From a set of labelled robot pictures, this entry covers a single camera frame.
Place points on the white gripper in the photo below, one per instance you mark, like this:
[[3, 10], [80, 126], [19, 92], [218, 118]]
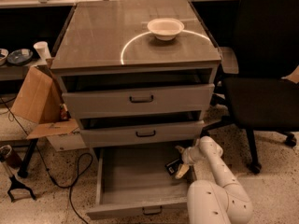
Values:
[[189, 155]]

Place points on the dark rxbar blueberry wrapper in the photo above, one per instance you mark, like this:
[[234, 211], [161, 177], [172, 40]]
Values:
[[172, 166]]

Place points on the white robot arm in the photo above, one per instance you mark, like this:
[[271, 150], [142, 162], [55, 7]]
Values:
[[223, 201]]

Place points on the grey bottom drawer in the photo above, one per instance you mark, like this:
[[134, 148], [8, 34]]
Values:
[[132, 181]]

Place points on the grey drawer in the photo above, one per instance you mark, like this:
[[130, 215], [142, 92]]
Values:
[[143, 129], [132, 94], [132, 181]]

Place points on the grey top drawer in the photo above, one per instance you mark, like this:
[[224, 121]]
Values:
[[132, 94]]

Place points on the grey middle drawer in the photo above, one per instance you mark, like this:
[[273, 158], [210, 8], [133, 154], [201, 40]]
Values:
[[143, 129]]

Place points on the grey drawer cabinet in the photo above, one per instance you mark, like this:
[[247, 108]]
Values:
[[113, 38]]

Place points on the black office chair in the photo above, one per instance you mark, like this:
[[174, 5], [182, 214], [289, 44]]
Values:
[[260, 97]]

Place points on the white paper bowl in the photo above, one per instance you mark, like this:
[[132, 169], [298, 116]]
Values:
[[165, 29]]

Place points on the brown cardboard box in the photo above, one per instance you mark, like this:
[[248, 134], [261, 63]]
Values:
[[40, 101]]

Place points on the black table leg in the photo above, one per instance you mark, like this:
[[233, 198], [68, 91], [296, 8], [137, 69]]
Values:
[[23, 173]]

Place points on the black grabber tool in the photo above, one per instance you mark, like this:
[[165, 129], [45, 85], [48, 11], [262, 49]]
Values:
[[15, 183]]

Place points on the brown cup on floor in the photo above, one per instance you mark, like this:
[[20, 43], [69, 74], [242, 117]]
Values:
[[11, 157]]

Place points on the white paper cup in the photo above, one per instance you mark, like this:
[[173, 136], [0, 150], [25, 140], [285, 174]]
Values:
[[42, 50]]

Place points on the dark blue plate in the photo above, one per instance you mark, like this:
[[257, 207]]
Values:
[[20, 57]]

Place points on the grey low shelf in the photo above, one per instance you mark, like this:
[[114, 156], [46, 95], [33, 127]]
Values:
[[12, 72]]

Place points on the white bowl at left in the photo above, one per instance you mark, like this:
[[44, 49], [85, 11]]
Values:
[[3, 56]]

